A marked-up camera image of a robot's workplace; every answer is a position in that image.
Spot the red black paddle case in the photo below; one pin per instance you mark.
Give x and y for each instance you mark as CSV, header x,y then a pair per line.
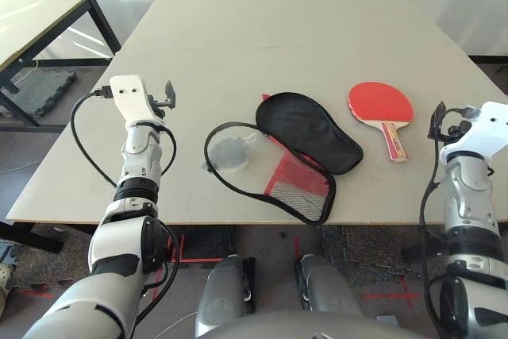
x,y
301,128

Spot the silver robot right leg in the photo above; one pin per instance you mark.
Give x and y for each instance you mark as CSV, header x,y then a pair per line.
x,y
329,287

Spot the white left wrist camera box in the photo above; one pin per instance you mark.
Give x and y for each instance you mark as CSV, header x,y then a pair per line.
x,y
131,97

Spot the grey robot torso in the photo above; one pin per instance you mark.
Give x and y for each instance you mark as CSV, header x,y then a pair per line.
x,y
309,327

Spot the grey interlocking foam tile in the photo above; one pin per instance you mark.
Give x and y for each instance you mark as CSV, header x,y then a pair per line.
x,y
8,251

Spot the silver robot left leg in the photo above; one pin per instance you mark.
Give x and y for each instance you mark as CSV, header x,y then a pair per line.
x,y
222,295

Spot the dark grey foam mat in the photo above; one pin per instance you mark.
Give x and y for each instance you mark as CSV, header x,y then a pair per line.
x,y
37,87

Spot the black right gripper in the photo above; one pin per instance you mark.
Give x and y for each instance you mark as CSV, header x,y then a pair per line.
x,y
456,122

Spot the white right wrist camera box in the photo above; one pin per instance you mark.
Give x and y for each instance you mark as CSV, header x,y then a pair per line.
x,y
484,128

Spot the red ping-pong paddle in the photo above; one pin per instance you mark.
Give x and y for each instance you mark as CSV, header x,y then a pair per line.
x,y
379,102

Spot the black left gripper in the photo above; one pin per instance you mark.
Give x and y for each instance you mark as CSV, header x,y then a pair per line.
x,y
158,104

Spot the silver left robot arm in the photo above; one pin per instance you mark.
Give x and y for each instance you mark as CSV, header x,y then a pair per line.
x,y
119,247

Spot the white perforated shoe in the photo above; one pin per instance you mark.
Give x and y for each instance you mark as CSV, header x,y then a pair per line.
x,y
6,287

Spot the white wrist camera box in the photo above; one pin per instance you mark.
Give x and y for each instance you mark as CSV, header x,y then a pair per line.
x,y
131,97
484,128

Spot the silver robot leg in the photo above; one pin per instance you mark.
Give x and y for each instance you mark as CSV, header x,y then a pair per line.
x,y
222,295
329,287

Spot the dark speckled floor mat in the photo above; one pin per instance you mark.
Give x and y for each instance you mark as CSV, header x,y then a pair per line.
x,y
67,259
381,251

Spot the beige side table black frame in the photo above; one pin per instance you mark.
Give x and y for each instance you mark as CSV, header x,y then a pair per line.
x,y
35,17

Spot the grey floor block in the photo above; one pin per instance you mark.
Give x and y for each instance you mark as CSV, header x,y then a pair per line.
x,y
386,320

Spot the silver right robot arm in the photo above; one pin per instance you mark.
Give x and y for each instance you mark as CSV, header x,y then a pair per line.
x,y
468,204

